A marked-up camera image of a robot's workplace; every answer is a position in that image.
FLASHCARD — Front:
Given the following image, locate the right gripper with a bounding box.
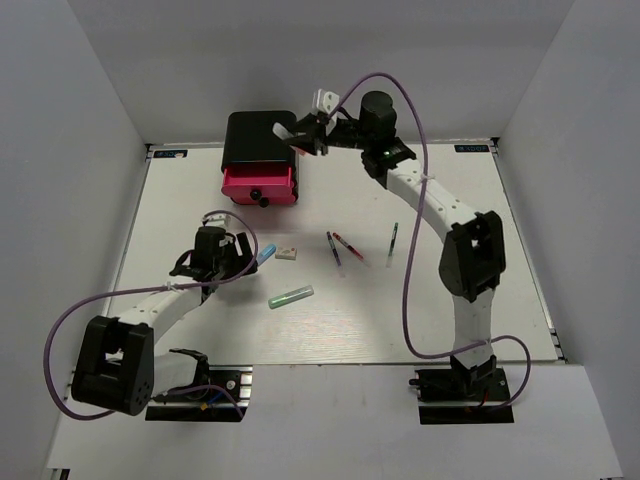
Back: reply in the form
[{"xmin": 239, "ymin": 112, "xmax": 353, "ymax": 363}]
[{"xmin": 282, "ymin": 112, "xmax": 372, "ymax": 156}]

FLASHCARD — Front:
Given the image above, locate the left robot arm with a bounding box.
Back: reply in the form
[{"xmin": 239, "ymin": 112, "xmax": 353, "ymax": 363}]
[{"xmin": 71, "ymin": 226, "xmax": 257, "ymax": 416}]

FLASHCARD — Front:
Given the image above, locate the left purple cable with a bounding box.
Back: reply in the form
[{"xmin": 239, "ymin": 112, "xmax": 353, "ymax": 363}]
[{"xmin": 43, "ymin": 209, "xmax": 260, "ymax": 420}]

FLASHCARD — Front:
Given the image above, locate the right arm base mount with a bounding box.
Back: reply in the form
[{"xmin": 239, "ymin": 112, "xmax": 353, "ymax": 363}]
[{"xmin": 408, "ymin": 368, "xmax": 514, "ymax": 425}]

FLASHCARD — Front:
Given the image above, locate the pink top drawer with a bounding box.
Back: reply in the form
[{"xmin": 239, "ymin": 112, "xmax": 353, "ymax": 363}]
[{"xmin": 221, "ymin": 164, "xmax": 293, "ymax": 208}]

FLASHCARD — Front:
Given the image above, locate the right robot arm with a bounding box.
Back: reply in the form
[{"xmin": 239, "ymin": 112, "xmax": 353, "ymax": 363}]
[{"xmin": 273, "ymin": 90, "xmax": 506, "ymax": 399}]

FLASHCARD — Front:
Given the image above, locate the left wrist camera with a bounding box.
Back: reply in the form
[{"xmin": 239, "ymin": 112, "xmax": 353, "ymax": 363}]
[{"xmin": 201, "ymin": 211, "xmax": 229, "ymax": 228}]

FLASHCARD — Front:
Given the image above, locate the pink bottom drawer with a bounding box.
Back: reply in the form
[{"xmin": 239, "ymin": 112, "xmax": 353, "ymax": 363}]
[{"xmin": 291, "ymin": 170, "xmax": 299, "ymax": 204}]

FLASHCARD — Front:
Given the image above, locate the orange highlighter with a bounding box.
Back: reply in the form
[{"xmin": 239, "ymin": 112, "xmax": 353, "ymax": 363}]
[{"xmin": 272, "ymin": 122, "xmax": 294, "ymax": 144}]

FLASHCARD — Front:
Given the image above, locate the blue highlighter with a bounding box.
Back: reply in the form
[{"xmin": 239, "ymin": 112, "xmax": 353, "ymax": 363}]
[{"xmin": 256, "ymin": 244, "xmax": 277, "ymax": 266}]

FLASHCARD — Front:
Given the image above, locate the pink drawer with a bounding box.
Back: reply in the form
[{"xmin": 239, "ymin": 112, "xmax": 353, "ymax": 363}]
[
  {"xmin": 221, "ymin": 164, "xmax": 293, "ymax": 208},
  {"xmin": 291, "ymin": 170, "xmax": 299, "ymax": 204}
]

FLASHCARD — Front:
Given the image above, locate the black drawer cabinet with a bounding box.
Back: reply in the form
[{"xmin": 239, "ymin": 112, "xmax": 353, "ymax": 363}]
[{"xmin": 221, "ymin": 110, "xmax": 297, "ymax": 181}]

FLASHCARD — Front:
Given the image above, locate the white eraser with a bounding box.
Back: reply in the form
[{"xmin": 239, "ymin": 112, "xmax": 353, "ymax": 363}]
[{"xmin": 275, "ymin": 247, "xmax": 297, "ymax": 261}]

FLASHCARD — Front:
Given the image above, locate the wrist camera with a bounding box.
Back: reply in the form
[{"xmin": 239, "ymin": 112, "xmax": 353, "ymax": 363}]
[
  {"xmin": 311, "ymin": 89, "xmax": 340, "ymax": 114},
  {"xmin": 201, "ymin": 211, "xmax": 229, "ymax": 228}
]

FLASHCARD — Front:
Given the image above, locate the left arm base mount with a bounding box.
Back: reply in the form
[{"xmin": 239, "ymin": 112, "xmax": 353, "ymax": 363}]
[{"xmin": 145, "ymin": 366, "xmax": 253, "ymax": 423}]

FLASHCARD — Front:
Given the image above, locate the green highlighter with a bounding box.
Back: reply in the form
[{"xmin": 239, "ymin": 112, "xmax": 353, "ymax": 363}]
[{"xmin": 268, "ymin": 285, "xmax": 314, "ymax": 309}]

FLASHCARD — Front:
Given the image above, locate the red pen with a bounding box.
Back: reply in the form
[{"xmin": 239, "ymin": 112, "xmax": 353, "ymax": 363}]
[{"xmin": 331, "ymin": 232, "xmax": 371, "ymax": 267}]

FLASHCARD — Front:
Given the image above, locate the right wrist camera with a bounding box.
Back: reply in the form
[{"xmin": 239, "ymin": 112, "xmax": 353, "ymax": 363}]
[{"xmin": 311, "ymin": 89, "xmax": 340, "ymax": 114}]

